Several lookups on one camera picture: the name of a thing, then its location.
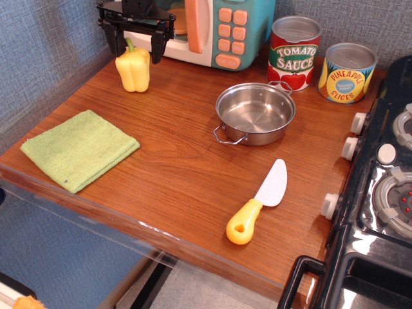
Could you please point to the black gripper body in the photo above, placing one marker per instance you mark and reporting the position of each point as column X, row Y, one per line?
column 143, row 17

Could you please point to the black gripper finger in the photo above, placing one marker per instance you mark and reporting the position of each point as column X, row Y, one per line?
column 114, row 38
column 158, row 43

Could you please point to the yellow toy bell pepper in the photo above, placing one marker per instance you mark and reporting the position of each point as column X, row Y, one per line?
column 133, row 68

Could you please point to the green folded towel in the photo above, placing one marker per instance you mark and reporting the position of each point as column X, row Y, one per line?
column 80, row 150

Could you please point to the orange toy plate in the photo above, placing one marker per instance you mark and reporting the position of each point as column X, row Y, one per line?
column 180, row 24

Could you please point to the toy microwave teal and cream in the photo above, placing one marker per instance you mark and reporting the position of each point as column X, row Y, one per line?
column 226, row 35

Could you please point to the small steel pan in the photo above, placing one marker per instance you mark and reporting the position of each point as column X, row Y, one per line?
column 254, row 114

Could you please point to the tomato sauce can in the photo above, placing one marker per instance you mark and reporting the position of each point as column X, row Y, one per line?
column 293, row 50

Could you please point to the pineapple slices can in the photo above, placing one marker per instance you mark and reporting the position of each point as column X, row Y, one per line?
column 347, row 71

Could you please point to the grey stove knob upper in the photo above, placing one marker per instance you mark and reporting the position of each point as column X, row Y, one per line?
column 358, row 123

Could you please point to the grey stove knob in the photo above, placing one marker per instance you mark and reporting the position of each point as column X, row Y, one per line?
column 349, row 148
column 329, row 205
column 358, row 123

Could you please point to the grey stove knob middle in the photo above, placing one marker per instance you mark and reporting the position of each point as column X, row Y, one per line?
column 349, row 148

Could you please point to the grey stove knob lower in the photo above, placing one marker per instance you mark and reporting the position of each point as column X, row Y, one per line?
column 329, row 205

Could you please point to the white round stove button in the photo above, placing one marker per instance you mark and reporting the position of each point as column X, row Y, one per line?
column 386, row 154

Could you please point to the orange object bottom corner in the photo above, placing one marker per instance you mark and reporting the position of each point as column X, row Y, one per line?
column 28, row 302

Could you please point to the black toy stove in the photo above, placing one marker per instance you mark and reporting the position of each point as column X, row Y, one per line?
column 368, row 249

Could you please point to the toy knife yellow handle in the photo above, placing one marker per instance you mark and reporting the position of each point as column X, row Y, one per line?
column 240, row 228

